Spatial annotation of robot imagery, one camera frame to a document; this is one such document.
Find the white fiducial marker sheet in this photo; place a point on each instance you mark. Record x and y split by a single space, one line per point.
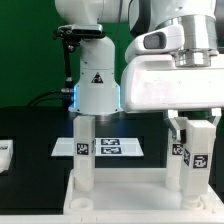
105 147

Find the white desk tabletop tray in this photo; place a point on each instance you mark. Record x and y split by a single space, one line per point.
133 191

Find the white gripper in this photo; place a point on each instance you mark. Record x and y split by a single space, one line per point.
154 83

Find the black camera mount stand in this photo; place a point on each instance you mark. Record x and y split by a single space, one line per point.
68 53

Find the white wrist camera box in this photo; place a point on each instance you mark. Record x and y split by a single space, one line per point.
164 40

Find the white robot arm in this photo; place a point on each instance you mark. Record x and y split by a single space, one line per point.
102 61

